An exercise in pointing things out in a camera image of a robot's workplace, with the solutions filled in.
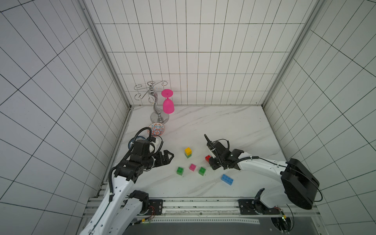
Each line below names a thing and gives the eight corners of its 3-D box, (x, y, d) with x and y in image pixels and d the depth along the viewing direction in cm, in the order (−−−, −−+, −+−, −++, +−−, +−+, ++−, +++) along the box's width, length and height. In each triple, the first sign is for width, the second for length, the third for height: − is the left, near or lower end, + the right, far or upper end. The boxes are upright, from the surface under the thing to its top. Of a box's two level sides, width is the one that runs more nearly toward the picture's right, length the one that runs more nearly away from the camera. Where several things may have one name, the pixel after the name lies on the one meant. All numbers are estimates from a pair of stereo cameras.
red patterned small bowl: (148, 135, 103) (146, 132, 100) (150, 125, 109) (149, 122, 106) (163, 135, 103) (163, 132, 100) (165, 125, 109) (164, 122, 106)
